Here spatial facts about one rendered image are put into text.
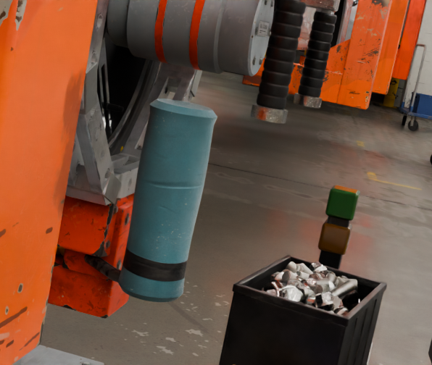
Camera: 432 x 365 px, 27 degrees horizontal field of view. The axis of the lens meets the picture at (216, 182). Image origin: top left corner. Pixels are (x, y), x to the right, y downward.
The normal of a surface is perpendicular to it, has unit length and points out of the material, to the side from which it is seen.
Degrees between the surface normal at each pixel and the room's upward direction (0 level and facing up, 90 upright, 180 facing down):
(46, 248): 90
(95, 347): 0
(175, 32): 109
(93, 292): 90
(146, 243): 91
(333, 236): 90
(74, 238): 80
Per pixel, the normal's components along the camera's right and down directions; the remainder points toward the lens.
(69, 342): 0.19, -0.97
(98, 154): 0.95, 0.22
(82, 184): -0.14, -0.25
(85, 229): -0.20, -0.04
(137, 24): -0.29, 0.44
